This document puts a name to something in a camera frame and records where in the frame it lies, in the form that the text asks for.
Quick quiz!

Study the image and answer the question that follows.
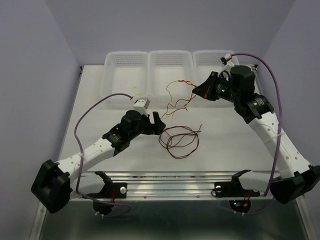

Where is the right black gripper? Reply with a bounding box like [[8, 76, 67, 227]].
[[191, 71, 241, 104]]

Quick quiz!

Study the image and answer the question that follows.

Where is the yellow wire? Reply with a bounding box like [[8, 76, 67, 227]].
[[131, 79, 198, 122]]

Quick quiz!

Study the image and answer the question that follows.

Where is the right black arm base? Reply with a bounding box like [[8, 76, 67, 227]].
[[211, 169, 260, 215]]

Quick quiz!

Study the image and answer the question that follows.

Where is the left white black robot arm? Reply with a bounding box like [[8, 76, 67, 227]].
[[31, 110, 166, 214]]

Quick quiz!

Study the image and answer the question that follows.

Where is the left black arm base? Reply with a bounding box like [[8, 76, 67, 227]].
[[84, 171, 131, 218]]

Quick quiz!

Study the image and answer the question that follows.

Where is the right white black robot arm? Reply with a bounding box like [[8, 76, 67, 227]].
[[192, 65, 320, 204]]

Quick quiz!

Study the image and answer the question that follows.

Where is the right white plastic basket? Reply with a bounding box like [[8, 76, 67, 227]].
[[192, 49, 240, 106]]

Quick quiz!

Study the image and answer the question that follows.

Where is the white plastic basket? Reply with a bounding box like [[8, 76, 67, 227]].
[[100, 51, 148, 97], [148, 50, 196, 104], [192, 49, 240, 106]]

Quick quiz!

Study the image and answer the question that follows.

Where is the middle white plastic basket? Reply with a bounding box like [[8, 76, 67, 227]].
[[148, 50, 196, 104]]

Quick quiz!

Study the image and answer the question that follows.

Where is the left white plastic basket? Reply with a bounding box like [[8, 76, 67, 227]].
[[100, 51, 148, 97]]

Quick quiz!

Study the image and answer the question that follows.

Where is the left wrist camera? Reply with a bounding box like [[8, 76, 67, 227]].
[[133, 97, 150, 116]]

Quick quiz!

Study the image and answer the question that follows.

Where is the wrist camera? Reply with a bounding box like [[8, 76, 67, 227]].
[[220, 53, 238, 73], [133, 97, 150, 116]]

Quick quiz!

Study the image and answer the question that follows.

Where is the red black twin wire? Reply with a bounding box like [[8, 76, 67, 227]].
[[158, 123, 204, 160]]

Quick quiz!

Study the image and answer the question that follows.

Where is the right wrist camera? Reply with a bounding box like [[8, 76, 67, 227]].
[[220, 53, 238, 73]]

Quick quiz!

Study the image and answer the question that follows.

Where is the aluminium frame rail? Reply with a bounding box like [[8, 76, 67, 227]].
[[41, 171, 305, 202]]

